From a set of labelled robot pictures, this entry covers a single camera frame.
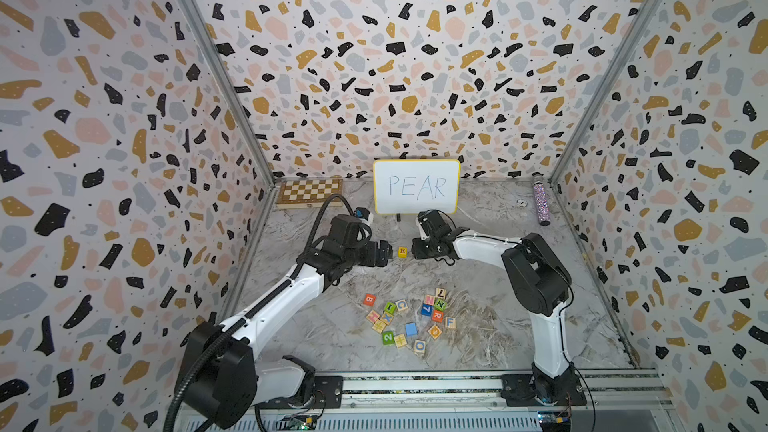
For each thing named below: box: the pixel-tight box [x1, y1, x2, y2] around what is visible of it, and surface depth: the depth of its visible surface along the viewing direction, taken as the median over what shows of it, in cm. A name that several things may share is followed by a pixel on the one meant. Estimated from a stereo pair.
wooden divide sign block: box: [372, 319, 389, 334], surface depth 85 cm
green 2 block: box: [382, 331, 395, 345], surface depth 83 cm
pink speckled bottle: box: [533, 181, 551, 226], surface depth 115 cm
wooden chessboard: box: [276, 178, 343, 209], surface depth 119 cm
